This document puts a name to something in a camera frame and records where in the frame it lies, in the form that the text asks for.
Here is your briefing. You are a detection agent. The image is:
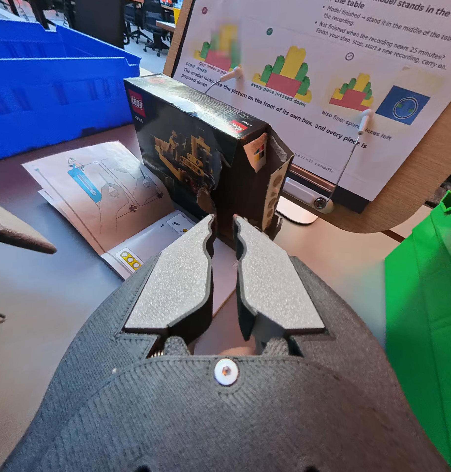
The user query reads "white-tipped wire page clip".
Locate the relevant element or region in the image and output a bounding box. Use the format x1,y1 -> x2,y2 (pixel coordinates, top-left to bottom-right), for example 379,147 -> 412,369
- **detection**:
203,66 -> 245,96
314,108 -> 375,214

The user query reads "blue plastic bin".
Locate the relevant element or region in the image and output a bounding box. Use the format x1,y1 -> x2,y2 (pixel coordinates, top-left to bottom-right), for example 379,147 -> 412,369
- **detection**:
0,16 -> 142,65
0,55 -> 141,163

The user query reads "silver stand base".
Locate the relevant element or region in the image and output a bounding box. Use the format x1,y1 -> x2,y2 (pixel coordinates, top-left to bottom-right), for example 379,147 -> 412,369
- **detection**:
276,197 -> 319,225

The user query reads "paper instruction booklet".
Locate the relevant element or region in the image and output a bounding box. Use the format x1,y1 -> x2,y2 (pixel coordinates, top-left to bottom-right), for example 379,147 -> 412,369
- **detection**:
22,140 -> 238,316

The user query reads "wooden display board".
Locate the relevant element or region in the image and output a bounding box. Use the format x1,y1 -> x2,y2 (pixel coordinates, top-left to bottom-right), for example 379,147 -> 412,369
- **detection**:
163,0 -> 451,234

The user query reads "black toy set box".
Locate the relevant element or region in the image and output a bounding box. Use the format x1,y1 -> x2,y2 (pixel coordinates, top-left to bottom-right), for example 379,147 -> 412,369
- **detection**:
123,73 -> 295,251

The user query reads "metal ledge rail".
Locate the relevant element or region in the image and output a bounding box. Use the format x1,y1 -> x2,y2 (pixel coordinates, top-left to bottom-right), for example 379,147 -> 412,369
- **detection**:
284,164 -> 336,207

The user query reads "dark cabinet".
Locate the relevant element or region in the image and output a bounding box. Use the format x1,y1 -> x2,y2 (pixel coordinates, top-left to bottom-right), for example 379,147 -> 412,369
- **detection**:
73,0 -> 126,49

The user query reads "green plastic bin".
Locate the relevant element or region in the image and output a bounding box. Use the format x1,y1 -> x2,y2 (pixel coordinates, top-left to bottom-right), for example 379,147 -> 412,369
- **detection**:
385,190 -> 451,472

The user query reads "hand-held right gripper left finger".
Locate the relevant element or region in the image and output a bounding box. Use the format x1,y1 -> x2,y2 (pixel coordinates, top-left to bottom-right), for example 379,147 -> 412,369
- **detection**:
124,214 -> 216,345

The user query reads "black office chair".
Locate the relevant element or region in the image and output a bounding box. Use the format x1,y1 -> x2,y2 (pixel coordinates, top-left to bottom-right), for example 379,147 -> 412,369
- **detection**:
144,0 -> 174,57
124,2 -> 152,45

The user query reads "white instruction poster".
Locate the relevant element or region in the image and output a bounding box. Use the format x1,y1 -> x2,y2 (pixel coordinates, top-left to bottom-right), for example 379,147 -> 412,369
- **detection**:
175,0 -> 451,201

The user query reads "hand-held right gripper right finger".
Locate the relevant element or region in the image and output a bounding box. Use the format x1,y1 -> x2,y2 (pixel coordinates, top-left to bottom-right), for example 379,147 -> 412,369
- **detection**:
232,215 -> 326,354

